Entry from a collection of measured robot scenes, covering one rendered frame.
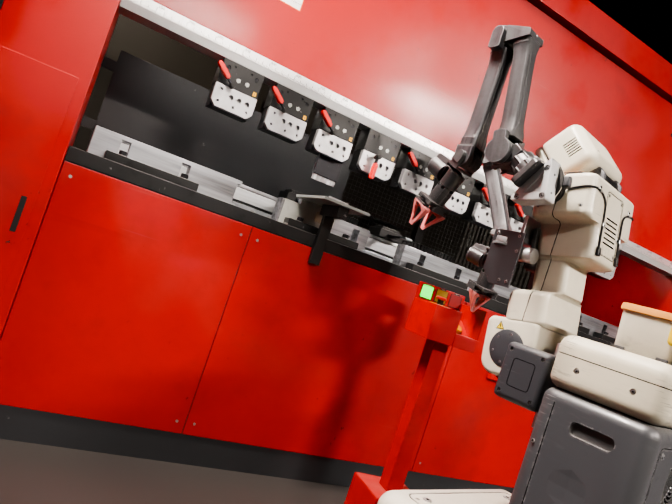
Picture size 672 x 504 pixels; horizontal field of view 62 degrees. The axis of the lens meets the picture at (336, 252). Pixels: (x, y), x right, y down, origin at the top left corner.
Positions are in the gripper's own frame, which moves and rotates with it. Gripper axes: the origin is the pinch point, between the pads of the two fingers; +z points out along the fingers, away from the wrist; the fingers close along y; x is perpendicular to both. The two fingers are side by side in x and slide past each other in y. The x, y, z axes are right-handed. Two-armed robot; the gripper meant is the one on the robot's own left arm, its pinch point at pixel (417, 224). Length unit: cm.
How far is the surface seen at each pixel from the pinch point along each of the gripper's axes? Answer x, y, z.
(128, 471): 12, 47, 105
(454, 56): -70, -31, -50
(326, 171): -51, 3, 12
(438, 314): 12.7, -21.5, 21.3
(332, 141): -54, 6, 1
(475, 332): 17.0, -39.1, 21.3
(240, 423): 3, 12, 91
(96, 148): -56, 78, 39
